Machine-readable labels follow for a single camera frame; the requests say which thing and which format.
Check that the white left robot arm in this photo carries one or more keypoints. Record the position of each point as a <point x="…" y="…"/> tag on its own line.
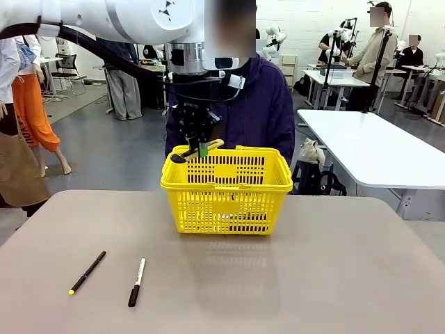
<point x="121" y="14"/>

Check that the person in beige jacket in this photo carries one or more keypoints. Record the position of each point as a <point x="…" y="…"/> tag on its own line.
<point x="368" y="62"/>

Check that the man in blue jacket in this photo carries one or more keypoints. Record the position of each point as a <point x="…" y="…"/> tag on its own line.
<point x="121" y="90"/>

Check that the black stapler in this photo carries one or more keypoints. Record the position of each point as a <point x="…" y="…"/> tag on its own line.
<point x="253" y="218"/>

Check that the yellow black utility knife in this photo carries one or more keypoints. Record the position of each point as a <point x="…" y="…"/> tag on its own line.
<point x="215" y="143"/>

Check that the beige cloth bag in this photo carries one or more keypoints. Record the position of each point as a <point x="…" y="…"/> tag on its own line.
<point x="311" y="153"/>

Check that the white drawer cabinet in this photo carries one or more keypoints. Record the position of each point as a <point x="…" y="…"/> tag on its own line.
<point x="288" y="69"/>

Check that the large white table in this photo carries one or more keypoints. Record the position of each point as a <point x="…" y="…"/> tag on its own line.
<point x="365" y="146"/>

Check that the white marker black cap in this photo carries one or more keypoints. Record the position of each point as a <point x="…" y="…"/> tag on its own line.
<point x="136" y="282"/>

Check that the white background desk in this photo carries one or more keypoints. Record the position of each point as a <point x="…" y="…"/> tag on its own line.
<point x="342" y="79"/>

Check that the black tripod stand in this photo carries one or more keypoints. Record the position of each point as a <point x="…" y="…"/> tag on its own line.
<point x="377" y="69"/>
<point x="328" y="69"/>

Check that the black office chair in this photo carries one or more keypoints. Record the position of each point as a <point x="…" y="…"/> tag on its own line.
<point x="69" y="64"/>

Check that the dark stool with backpack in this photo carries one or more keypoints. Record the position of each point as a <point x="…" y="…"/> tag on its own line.
<point x="313" y="181"/>

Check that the black highlighter pen yellow tip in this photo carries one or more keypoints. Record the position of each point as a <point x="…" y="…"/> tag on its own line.
<point x="87" y="273"/>

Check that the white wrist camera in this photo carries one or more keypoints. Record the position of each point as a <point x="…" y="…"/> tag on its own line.
<point x="224" y="63"/>

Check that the white background humanoid robot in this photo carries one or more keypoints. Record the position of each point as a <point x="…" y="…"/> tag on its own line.
<point x="274" y="41"/>

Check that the mannequin in orange pants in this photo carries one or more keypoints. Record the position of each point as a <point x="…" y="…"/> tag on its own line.
<point x="31" y="104"/>

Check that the person in purple jacket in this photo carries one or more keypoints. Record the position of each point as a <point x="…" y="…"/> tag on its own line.
<point x="264" y="111"/>

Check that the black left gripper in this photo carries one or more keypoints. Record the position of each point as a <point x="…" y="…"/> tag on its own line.
<point x="193" y="118"/>

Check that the standing person in black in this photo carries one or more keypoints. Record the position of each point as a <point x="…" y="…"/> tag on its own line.
<point x="325" y="41"/>

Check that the seated person in black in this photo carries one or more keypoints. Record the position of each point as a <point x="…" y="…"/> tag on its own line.
<point x="413" y="55"/>

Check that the yellow plastic shopping basket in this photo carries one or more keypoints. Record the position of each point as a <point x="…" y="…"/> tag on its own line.
<point x="226" y="208"/>

